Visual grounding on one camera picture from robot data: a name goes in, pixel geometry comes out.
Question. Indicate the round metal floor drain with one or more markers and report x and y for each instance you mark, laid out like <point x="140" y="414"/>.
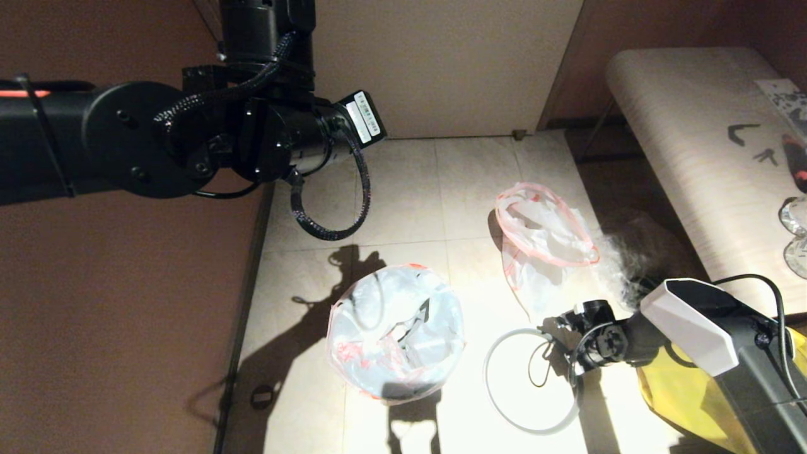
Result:
<point x="261" y="397"/>

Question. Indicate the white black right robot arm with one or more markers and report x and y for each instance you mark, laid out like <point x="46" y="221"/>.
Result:
<point x="725" y="340"/>

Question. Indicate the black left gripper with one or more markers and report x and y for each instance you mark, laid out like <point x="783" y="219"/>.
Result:
<point x="277" y="126"/>

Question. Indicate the clear glass cup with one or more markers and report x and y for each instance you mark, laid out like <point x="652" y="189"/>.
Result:
<point x="797" y="260"/>
<point x="794" y="217"/>

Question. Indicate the black and red tool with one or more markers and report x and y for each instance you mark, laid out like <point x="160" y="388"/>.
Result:
<point x="798" y="167"/>

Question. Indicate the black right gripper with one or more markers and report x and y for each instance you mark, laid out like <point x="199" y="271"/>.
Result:
<point x="599" y="340"/>

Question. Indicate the yellow plastic bag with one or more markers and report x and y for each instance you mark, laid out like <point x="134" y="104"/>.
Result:
<point x="684" y="397"/>

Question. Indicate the light wood table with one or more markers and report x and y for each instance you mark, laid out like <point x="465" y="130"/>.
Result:
<point x="693" y="157"/>

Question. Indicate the new white red-edged trash bag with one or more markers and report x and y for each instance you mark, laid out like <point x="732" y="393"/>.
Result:
<point x="391" y="315"/>

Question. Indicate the black round trash bin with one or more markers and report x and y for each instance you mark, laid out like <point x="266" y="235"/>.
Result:
<point x="403" y="392"/>

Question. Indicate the white door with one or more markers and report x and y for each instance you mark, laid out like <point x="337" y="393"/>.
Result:
<point x="441" y="63"/>

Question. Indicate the white patterned paper sheet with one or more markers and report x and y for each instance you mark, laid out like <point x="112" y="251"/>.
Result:
<point x="785" y="96"/>

